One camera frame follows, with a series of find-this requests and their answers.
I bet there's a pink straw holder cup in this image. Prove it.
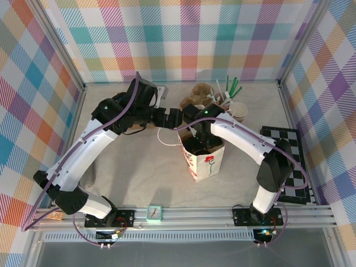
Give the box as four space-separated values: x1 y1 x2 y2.
212 96 231 111

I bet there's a black plastic cup lid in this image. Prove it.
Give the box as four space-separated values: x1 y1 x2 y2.
185 144 212 156

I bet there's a brown pulp cup carrier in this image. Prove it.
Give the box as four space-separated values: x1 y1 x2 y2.
179 82 215 112

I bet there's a small controller circuit board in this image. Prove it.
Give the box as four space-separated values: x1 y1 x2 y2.
254 228 279 240
96 229 125 242

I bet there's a white flower-print paper bag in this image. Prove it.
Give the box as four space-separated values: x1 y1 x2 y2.
157 126 225 183

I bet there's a grey slotted cable duct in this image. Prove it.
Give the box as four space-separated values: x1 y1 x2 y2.
41 232 255 242

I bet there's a small teal clock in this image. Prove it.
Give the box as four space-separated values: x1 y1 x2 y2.
146 205 164 223

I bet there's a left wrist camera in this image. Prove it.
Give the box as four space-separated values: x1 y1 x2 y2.
154 85 170 109

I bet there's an aluminium frame post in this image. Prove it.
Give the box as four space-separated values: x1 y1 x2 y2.
26 0 87 92
278 0 333 87

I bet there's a black grey checkerboard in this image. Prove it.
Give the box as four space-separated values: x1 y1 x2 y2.
260 125 312 206

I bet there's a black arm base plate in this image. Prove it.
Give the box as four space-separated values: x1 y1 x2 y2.
232 207 284 227
84 210 135 229

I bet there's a stack of brown paper cups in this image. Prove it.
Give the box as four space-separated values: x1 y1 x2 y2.
229 101 248 125

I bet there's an aluminium table front rail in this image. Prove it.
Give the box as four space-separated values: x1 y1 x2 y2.
29 205 339 231

